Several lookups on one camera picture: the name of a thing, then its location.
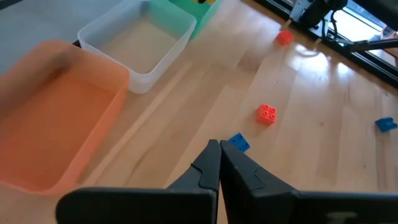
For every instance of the small blue square block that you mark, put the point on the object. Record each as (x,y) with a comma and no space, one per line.
(385,124)
(239,142)

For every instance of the orange plastic bin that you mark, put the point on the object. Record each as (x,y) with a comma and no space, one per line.
(62,124)

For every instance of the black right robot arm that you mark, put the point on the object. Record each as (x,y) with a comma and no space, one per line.
(314,11)

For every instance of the yellow toy block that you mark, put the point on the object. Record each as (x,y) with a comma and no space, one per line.
(205,2)

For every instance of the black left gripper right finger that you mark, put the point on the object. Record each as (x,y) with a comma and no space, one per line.
(255,202)

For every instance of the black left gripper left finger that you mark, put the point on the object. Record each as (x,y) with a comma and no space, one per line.
(186,205)

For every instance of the green plastic bin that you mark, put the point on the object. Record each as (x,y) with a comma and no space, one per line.
(205,15)

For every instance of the small orange square block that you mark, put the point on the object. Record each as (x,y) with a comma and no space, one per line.
(284,37)
(266,114)

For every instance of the clear plastic bin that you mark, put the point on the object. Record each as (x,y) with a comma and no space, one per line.
(140,81)

